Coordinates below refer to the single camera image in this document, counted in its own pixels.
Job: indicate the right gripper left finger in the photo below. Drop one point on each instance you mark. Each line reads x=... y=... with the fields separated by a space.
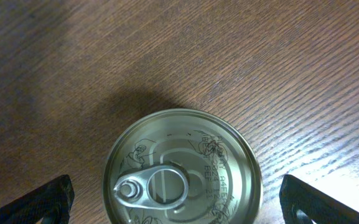
x=50 y=203

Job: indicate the silver tin can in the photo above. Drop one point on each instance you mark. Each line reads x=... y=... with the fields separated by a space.
x=181 y=166

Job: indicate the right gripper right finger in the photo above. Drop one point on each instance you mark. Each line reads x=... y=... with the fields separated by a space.
x=302 y=203

